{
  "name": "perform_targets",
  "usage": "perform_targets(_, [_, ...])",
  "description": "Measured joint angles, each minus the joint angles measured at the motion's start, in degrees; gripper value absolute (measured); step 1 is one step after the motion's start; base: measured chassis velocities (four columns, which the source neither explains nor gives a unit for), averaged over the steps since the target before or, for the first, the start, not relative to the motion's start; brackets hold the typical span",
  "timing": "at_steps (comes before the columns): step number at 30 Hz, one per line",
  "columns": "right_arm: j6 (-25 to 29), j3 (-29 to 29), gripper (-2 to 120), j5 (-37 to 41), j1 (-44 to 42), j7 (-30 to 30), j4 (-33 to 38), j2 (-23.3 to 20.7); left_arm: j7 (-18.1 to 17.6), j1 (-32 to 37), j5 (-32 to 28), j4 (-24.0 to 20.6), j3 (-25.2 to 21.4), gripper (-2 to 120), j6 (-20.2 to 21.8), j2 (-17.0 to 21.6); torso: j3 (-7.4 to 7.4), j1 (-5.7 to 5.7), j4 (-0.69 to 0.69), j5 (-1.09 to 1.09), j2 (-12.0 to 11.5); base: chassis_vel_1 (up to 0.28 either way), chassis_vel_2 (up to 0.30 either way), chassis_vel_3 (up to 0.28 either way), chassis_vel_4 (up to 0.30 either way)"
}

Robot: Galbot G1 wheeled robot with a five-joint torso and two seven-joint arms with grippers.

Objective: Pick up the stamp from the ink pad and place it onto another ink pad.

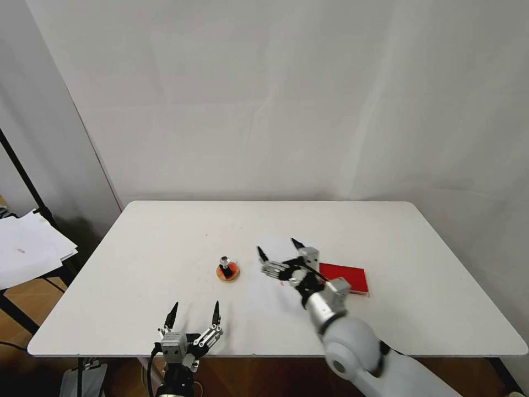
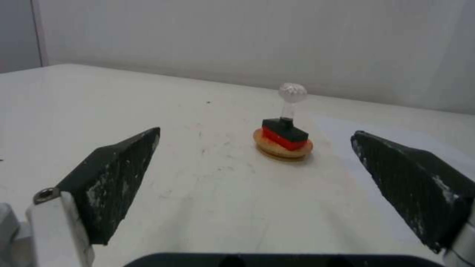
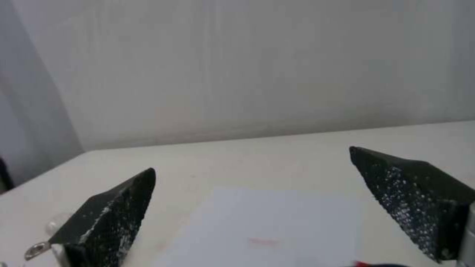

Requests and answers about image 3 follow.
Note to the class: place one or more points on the red ink pad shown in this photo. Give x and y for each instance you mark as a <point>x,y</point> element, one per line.
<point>371,264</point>

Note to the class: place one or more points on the white paper sheet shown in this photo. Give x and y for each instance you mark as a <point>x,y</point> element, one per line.
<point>265,228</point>

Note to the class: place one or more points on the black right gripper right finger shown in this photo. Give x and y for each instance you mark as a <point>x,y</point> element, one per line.
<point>408,200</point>

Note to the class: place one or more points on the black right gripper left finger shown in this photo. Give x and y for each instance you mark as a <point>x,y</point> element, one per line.
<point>107,217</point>

